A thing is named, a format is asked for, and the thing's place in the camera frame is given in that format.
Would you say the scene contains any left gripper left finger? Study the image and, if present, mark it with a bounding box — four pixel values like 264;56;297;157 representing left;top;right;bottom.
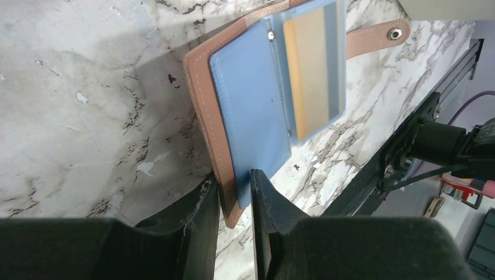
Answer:
1;174;219;279

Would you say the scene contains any brown leather card holder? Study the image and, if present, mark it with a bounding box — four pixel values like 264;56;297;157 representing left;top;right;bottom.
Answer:
183;1;411;229

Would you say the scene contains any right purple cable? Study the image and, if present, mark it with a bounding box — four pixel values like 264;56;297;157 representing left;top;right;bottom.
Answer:
448;90;495;127

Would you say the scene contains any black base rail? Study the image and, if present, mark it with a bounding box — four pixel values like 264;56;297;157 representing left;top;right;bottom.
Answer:
324;39;494;216

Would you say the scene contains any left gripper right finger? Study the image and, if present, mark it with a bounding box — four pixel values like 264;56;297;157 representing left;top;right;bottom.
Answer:
250;169;475;279

